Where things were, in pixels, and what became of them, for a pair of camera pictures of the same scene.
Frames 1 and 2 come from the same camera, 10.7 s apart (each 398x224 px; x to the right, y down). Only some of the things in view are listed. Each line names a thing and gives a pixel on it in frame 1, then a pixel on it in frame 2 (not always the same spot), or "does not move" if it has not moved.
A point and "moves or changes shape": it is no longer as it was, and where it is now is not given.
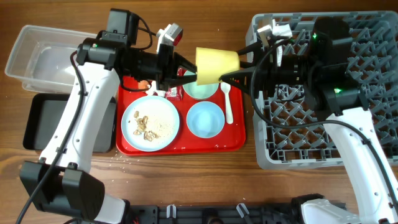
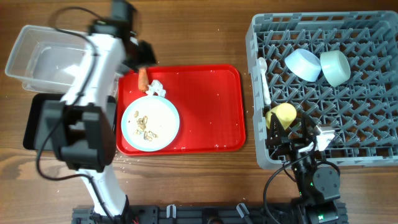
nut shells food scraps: x=142 y=124 does not move
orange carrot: x=143 y=84 does not move
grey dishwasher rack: x=375 y=61 does not move
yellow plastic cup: x=211 y=64 → x=285 y=112
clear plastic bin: x=40 y=58 does not move
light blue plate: x=150 y=123 does not move
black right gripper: x=259 y=70 → x=289 y=146
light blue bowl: x=205 y=119 moves or changes shape
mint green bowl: x=201 y=91 moves or changes shape
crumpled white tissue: x=153 y=89 does not move
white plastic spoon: x=226 y=87 moves or changes shape
